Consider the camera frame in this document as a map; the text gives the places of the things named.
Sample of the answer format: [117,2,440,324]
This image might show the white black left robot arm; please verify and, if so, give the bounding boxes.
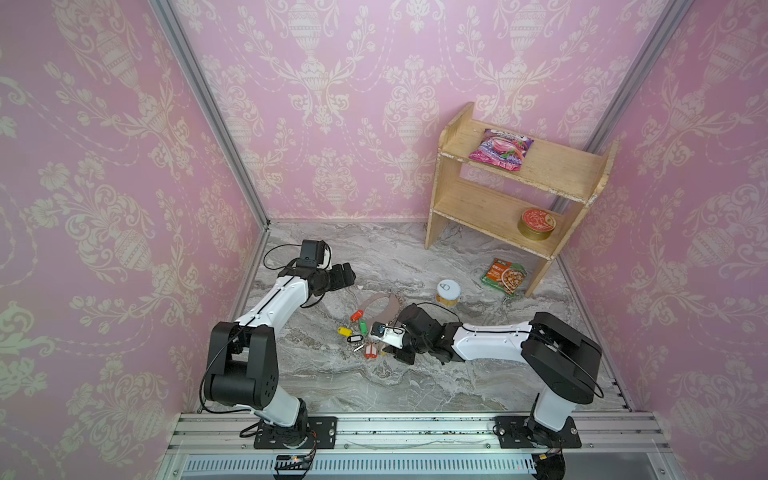
[198,263,356,449]

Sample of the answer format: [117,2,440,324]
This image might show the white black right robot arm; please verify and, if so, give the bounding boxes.
[372,305,604,449]

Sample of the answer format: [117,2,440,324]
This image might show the green orange food packet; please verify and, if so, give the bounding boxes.
[481,258,527,297]

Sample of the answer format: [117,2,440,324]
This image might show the red round tin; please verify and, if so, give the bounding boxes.
[517,208,557,241]

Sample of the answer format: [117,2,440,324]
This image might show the wooden two-tier shelf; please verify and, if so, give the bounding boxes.
[424,101,619,298]

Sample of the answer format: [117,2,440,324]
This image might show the pink snack packet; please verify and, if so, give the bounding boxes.
[469,128,534,172]

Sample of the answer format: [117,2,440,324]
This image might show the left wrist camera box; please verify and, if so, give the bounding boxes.
[295,240,330,269]

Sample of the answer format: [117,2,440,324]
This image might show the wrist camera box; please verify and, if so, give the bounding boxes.
[295,240,330,269]
[369,304,443,348]

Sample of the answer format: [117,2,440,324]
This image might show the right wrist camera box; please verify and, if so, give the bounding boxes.
[369,304,443,348]

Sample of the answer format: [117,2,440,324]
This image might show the aluminium front rail base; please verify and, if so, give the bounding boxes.
[156,411,685,479]

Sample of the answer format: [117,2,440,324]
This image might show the aluminium corner frame post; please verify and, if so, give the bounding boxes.
[149,0,270,230]

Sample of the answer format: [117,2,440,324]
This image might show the right aluminium corner post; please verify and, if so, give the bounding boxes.
[584,0,694,154]

